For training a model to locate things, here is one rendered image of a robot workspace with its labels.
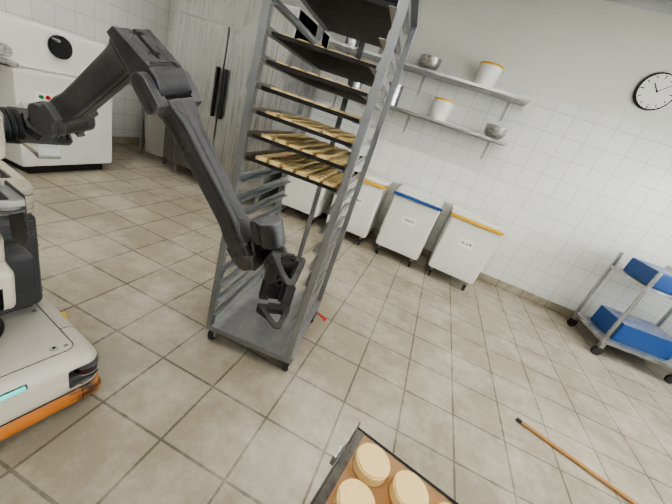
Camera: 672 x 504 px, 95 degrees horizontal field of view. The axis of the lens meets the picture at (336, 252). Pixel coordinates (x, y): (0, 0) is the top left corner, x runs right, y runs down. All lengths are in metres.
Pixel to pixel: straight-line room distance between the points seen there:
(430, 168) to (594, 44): 1.83
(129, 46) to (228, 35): 3.28
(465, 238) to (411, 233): 0.55
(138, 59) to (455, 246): 3.21
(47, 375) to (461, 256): 3.26
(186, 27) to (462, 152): 3.29
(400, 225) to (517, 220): 1.43
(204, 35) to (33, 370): 3.46
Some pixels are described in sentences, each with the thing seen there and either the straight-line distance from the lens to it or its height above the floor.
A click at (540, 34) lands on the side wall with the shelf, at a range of 4.26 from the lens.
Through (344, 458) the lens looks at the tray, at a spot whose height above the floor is 0.90.
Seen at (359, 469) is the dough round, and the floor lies 0.92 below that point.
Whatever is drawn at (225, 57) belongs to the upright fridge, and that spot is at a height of 1.45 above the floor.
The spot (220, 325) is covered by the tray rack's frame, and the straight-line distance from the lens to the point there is 1.80.
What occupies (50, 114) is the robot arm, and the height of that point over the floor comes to 1.12.
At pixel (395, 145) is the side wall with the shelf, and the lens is 4.09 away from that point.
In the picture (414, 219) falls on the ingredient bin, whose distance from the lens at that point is 3.47.
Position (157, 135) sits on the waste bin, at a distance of 5.17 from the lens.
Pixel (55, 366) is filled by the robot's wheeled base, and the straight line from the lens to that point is 1.50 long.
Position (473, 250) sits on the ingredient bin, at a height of 0.49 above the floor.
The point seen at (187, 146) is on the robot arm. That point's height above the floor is 1.18.
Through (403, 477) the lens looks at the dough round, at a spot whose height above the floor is 0.92.
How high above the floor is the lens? 1.33
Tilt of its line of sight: 23 degrees down
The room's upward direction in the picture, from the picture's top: 19 degrees clockwise
